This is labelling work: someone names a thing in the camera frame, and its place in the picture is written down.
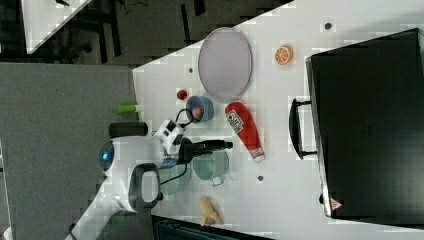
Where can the black cylinder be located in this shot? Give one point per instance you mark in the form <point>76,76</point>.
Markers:
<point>128,129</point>

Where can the blue bowl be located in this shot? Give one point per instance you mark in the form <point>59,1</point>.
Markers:
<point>204,103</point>

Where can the small red tomato toy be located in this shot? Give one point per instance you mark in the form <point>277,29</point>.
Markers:
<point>182,94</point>

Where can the black oven handle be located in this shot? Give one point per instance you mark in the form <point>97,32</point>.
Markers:
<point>295,128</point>

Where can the orange slice toy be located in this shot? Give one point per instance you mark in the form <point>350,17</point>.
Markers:
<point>284,55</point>

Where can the green mug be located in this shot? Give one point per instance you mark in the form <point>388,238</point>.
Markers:
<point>211,167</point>

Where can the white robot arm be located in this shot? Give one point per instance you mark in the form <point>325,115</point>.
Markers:
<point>131,166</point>

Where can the red ketchup bottle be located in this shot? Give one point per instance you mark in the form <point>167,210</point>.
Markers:
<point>242,122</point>

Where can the pink and green toy fruit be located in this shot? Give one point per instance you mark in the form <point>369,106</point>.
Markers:
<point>197,113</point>

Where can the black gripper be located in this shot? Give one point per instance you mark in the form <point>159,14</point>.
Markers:
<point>188,149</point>

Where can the yellow banana peel toy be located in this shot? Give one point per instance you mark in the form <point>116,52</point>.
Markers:
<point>207,211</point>

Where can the large grey round plate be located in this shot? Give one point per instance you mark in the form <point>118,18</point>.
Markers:
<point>225,64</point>

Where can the green marker tube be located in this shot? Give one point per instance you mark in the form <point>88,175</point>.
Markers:
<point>128,109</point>

